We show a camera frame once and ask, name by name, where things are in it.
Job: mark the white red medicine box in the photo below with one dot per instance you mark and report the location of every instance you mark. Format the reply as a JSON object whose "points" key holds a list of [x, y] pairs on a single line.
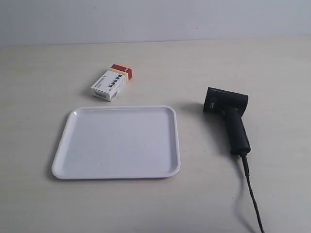
{"points": [[112, 82]]}

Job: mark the black handheld barcode scanner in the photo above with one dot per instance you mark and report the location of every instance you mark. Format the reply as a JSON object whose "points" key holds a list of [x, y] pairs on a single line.
{"points": [[230, 106]]}

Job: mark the white plastic tray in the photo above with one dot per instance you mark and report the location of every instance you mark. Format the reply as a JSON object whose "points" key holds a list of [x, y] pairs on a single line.
{"points": [[118, 142]]}

